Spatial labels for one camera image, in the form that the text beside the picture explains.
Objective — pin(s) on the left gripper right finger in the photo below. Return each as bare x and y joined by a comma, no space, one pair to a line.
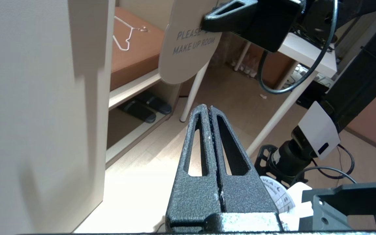
246,199

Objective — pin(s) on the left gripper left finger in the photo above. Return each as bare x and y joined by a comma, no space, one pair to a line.
191,202

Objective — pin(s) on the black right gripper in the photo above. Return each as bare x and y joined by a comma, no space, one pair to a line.
273,23

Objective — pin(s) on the white door hanger sign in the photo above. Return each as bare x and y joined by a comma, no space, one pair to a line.
188,62

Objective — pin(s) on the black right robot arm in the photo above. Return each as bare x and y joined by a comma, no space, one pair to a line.
357,9

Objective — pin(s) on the beige room door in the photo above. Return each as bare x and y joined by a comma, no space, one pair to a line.
28,98

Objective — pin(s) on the white printed label tag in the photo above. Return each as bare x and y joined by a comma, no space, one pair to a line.
282,202

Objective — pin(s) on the white table leg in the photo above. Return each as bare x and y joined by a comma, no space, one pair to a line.
242,57
279,114
193,94

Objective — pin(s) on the white table top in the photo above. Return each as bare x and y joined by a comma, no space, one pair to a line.
308,55

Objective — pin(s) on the white plastic cover box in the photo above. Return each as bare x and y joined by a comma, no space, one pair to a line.
318,130

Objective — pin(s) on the brown bench cushion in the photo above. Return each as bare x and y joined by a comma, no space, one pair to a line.
135,62

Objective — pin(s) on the white bench shelf unit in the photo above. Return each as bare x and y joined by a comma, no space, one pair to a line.
132,89

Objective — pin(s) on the black robot torso column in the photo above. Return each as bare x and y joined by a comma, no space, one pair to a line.
364,75

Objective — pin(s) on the black metal bracket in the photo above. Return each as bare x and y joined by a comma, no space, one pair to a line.
338,202

